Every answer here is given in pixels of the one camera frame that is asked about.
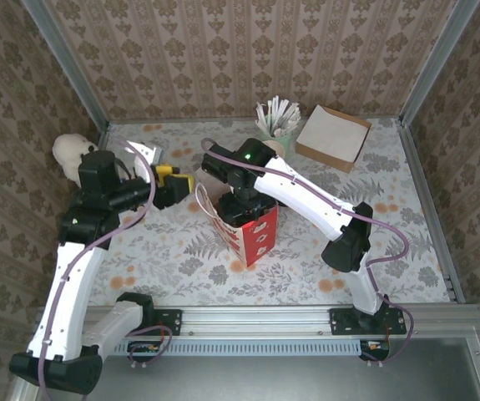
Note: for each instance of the red white paper bag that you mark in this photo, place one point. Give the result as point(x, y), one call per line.
point(256, 242)

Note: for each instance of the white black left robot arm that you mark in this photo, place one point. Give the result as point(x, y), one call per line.
point(68, 301)

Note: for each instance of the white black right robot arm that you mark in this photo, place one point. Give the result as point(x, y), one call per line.
point(306, 196)

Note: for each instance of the white plush teddy bear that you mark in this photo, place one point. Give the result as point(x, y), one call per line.
point(66, 154)

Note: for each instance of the mint green holder cup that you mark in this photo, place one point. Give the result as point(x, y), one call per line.
point(279, 140)

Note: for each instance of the floral patterned tablecloth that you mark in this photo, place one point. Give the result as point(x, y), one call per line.
point(264, 284)

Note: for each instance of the bunch of paper-wrapped straws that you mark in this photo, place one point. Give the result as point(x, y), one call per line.
point(279, 115)

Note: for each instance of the brown cardboard napkin box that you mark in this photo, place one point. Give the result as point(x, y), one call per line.
point(337, 160)

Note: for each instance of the stack of white napkins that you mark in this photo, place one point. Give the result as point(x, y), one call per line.
point(333, 129)

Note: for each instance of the grey metal sheet panel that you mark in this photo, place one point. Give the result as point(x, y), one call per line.
point(244, 380)

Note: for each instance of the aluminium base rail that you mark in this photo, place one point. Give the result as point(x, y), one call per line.
point(256, 321)

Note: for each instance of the aluminium frame post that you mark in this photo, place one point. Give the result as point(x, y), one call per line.
point(69, 62)
point(436, 62)

